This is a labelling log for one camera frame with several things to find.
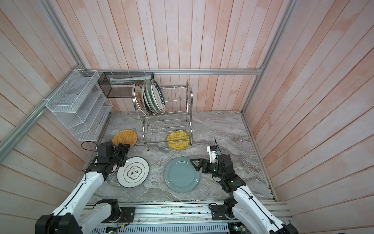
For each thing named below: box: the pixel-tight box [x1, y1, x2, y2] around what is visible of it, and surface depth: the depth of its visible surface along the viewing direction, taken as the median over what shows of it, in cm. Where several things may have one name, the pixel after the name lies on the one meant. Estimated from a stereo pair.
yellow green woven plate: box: [166, 130, 191, 151], surface depth 102 cm
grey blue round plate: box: [163, 156, 201, 194], surface depth 87 cm
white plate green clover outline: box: [116, 156, 150, 189], surface depth 88 cm
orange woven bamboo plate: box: [112, 129, 138, 147], surface depth 106 cm
